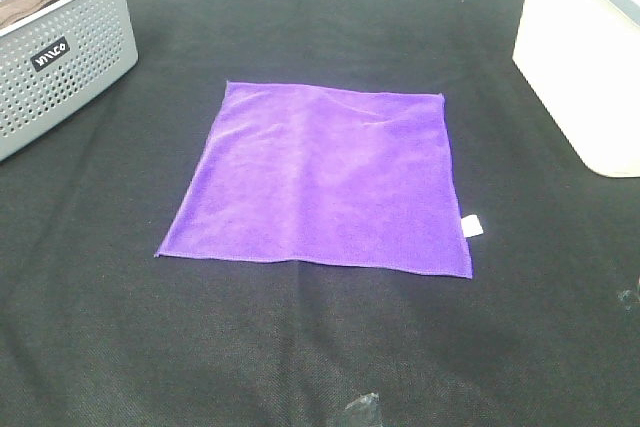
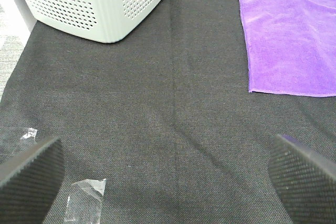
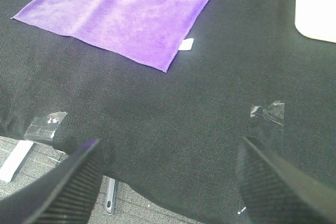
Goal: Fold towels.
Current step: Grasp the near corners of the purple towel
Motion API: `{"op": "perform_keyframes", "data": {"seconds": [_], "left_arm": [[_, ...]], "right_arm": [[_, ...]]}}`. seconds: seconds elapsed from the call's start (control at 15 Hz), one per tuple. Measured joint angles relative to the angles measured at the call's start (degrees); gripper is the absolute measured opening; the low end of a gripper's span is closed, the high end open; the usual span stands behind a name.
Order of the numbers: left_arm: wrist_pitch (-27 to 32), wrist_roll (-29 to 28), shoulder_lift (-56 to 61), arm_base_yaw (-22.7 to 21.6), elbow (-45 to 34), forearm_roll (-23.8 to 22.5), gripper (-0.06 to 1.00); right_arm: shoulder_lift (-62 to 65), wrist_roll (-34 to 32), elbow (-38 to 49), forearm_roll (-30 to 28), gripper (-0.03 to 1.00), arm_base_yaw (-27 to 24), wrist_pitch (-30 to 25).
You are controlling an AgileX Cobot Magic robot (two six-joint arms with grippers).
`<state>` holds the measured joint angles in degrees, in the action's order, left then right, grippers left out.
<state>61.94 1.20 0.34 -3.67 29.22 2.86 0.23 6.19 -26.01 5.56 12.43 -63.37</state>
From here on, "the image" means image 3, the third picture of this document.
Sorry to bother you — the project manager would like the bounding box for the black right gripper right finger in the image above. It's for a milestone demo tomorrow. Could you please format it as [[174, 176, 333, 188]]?
[[236, 137, 335, 223]]

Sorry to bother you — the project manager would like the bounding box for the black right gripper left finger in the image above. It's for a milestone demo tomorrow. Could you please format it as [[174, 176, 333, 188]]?
[[1, 139, 102, 223]]

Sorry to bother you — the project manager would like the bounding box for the purple microfiber towel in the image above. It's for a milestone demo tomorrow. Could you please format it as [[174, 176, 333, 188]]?
[[14, 0, 209, 72]]

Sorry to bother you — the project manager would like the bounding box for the grey metal bar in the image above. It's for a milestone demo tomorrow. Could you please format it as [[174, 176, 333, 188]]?
[[105, 178, 116, 215]]

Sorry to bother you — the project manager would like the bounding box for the white table leg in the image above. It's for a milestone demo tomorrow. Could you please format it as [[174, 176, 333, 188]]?
[[1, 141, 34, 183]]

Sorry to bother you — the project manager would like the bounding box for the clear tape piece left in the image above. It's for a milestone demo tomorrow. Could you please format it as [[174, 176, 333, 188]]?
[[24, 112, 68, 142]]

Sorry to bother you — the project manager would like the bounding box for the clear tape piece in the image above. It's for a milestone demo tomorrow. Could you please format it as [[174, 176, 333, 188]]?
[[250, 100, 285, 126], [24, 112, 68, 142]]

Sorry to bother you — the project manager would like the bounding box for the clear tape piece right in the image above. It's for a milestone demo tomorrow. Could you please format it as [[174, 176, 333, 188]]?
[[250, 100, 285, 126]]

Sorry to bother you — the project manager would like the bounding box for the black table cloth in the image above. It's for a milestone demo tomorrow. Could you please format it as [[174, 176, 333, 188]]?
[[1, 0, 335, 223]]

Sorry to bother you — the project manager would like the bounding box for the white towel label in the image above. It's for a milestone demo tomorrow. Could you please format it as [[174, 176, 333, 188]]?
[[178, 38, 194, 51]]

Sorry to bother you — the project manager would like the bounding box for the white storage box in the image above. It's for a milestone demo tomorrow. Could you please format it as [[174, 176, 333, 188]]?
[[295, 0, 335, 43]]

